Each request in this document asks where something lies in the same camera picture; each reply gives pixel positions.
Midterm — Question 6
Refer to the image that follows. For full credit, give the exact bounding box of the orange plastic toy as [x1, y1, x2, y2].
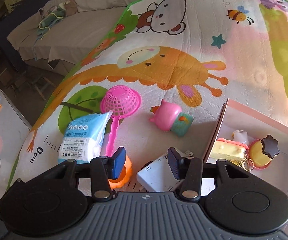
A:
[109, 156, 133, 190]

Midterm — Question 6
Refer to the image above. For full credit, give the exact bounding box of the pink cardboard box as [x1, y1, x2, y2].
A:
[202, 97, 288, 181]

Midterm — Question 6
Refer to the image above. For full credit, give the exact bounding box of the yellow pudding toy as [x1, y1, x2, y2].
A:
[248, 134, 280, 170]

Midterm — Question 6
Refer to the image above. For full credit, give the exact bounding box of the pink pig toy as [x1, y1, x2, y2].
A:
[149, 99, 194, 137]

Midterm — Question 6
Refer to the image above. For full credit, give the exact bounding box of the beige sofa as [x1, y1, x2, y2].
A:
[7, 0, 137, 75]

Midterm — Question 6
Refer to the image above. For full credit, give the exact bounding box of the colourful cartoon play mat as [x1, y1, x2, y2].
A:
[9, 0, 288, 190]

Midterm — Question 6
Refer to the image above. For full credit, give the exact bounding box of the white battery charger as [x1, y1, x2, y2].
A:
[136, 154, 182, 192]

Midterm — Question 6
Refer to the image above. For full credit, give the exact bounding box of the pink plastic strainer scoop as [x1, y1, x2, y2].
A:
[100, 85, 141, 157]

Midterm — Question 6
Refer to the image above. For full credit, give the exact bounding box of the small white yellow toy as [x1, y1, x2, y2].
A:
[232, 130, 249, 145]

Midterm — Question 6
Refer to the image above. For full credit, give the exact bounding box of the blue white wipes packet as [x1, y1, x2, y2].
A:
[58, 111, 112, 164]

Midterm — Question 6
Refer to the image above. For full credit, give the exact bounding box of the green cloth on sofa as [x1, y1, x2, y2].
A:
[37, 0, 71, 40]

